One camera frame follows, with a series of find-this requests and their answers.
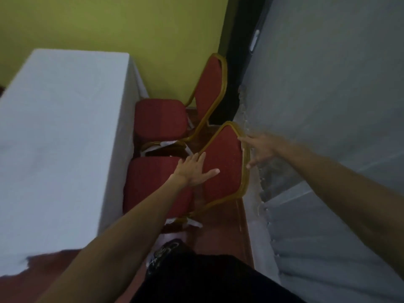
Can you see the black shirt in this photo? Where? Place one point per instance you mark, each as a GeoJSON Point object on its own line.
{"type": "Point", "coordinates": [214, 280]}

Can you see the table with white tablecloth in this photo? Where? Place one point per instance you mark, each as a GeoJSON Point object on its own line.
{"type": "Point", "coordinates": [56, 148]}

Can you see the white oblong device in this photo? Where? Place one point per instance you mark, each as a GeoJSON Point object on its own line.
{"type": "Point", "coordinates": [255, 40]}

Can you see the person's left forearm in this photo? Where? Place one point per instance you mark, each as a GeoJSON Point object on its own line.
{"type": "Point", "coordinates": [120, 242]}

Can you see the white skirted table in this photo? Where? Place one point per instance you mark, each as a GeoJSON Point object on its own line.
{"type": "Point", "coordinates": [315, 91]}

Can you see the person's right hand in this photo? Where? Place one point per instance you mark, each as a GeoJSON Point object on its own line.
{"type": "Point", "coordinates": [263, 148]}

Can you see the person's right forearm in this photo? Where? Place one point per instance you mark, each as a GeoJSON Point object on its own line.
{"type": "Point", "coordinates": [347, 198]}

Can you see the person's left hand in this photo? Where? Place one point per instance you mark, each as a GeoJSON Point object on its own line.
{"type": "Point", "coordinates": [192, 171]}

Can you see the black trousers with white logo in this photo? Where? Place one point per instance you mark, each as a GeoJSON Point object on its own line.
{"type": "Point", "coordinates": [164, 254]}

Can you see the red gold-framed chair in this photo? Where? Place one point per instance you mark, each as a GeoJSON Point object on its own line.
{"type": "Point", "coordinates": [225, 160]}
{"type": "Point", "coordinates": [161, 118]}

